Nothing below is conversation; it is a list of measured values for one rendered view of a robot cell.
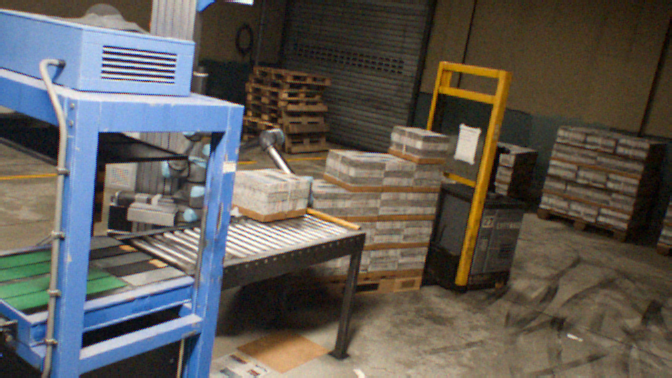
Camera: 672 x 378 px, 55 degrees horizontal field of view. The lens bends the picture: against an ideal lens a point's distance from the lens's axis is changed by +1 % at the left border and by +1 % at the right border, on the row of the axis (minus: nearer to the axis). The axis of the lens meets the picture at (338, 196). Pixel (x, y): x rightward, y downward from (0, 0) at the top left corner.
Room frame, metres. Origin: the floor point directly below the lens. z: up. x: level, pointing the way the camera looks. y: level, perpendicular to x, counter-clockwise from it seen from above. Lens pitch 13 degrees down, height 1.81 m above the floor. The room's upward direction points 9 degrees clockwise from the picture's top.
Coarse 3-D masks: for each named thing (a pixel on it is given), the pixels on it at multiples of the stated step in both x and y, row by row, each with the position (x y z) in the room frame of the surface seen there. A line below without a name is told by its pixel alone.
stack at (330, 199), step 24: (312, 192) 4.29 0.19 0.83; (336, 192) 4.41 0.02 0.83; (360, 192) 4.54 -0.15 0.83; (384, 192) 4.67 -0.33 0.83; (408, 192) 4.82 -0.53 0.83; (312, 216) 4.33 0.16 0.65; (336, 216) 4.43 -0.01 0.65; (384, 240) 4.71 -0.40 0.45; (336, 264) 4.47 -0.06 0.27; (360, 264) 4.60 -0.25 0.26; (384, 264) 4.74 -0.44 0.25; (264, 288) 4.28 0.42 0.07; (312, 288) 4.36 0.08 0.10; (336, 288) 4.49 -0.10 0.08; (384, 288) 4.76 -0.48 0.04
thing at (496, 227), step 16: (448, 192) 5.45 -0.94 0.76; (464, 192) 5.39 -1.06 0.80; (496, 192) 5.61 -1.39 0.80; (448, 208) 5.42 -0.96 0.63; (464, 208) 5.28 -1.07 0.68; (496, 208) 5.20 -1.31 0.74; (512, 208) 5.30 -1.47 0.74; (432, 224) 5.55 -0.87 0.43; (448, 224) 5.39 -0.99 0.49; (464, 224) 5.25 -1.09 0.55; (480, 224) 5.11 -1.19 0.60; (496, 224) 5.20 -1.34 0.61; (512, 224) 5.32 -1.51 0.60; (432, 240) 5.51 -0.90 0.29; (448, 240) 5.36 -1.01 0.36; (480, 240) 5.11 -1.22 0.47; (496, 240) 5.23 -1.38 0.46; (512, 240) 5.35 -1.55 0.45; (480, 256) 5.14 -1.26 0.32; (496, 256) 5.26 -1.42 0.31; (512, 256) 5.38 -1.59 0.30; (480, 272) 5.17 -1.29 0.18; (496, 272) 5.30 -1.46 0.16
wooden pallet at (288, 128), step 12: (288, 108) 10.51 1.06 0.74; (300, 108) 10.81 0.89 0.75; (312, 108) 11.12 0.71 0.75; (324, 108) 11.45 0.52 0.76; (288, 120) 10.63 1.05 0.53; (300, 120) 10.96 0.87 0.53; (312, 120) 11.27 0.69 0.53; (288, 132) 10.45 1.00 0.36; (300, 132) 10.68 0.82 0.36; (312, 132) 11.01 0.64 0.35; (324, 132) 11.49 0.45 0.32; (288, 144) 10.51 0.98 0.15; (300, 144) 10.84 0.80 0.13; (312, 144) 11.15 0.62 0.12; (324, 144) 11.33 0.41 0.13
